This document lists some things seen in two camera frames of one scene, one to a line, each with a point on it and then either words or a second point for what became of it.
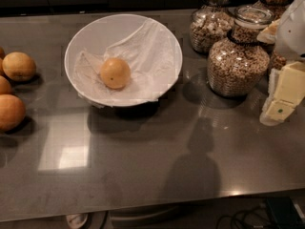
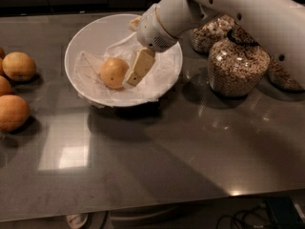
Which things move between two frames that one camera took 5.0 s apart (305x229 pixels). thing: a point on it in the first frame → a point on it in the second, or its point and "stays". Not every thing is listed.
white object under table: (76, 220) stays
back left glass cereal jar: (213, 21) stays
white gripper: (292, 32) → (150, 30)
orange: (115, 73) stays
